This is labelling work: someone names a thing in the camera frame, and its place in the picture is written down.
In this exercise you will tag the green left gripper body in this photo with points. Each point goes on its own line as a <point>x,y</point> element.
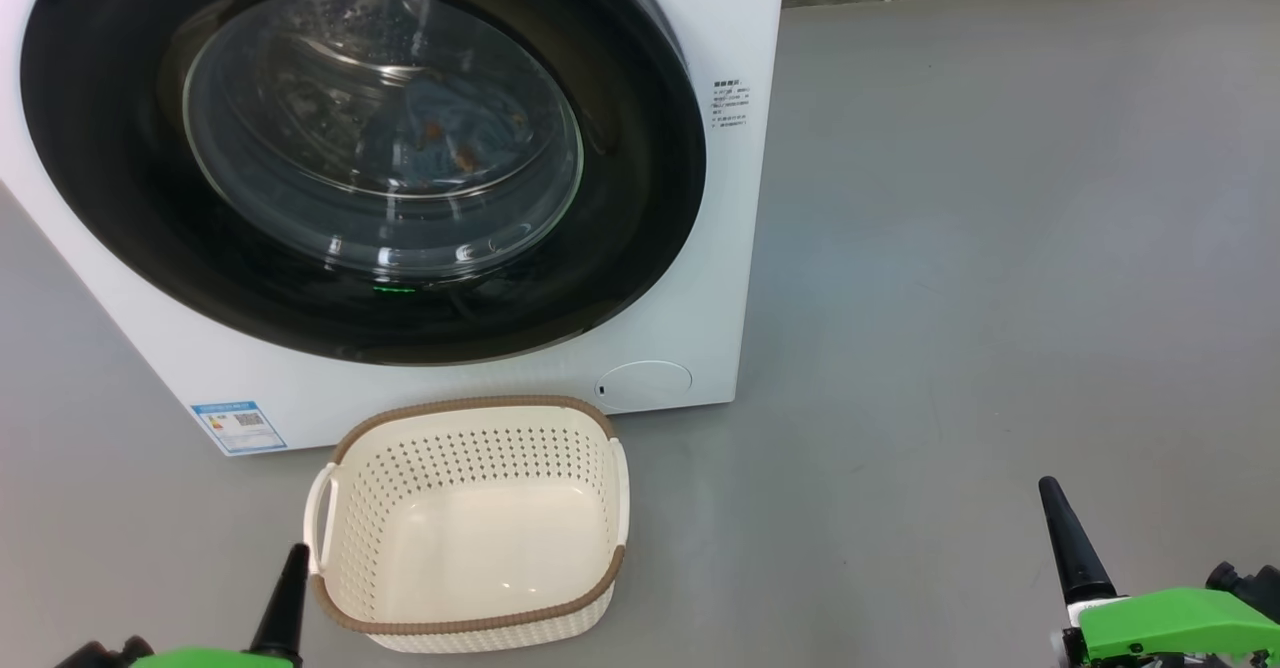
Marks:
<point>210,660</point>

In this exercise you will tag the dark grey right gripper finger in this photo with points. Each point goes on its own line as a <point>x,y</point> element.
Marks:
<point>1075,558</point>

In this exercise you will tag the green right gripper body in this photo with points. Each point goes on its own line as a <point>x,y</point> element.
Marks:
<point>1180,623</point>

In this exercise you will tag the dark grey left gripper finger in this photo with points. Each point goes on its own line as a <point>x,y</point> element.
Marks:
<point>285,618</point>

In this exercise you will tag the blue bear-print garment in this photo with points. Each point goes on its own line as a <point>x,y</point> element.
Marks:
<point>450,118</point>

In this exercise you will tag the black round washer door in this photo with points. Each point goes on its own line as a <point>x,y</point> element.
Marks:
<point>620,198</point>

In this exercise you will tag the white front-load washing machine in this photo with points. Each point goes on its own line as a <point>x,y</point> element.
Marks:
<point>720,248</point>

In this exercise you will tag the blue energy label sticker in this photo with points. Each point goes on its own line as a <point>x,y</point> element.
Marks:
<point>240,428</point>

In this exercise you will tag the cream perforated laundry basket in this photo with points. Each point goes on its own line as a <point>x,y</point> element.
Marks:
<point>470,448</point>

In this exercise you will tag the round white filter cover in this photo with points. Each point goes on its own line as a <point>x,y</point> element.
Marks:
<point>645,385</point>

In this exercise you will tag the small black text decal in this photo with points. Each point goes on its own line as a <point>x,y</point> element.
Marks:
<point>732,106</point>

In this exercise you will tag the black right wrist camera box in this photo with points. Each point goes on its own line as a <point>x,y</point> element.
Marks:
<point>1250,588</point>

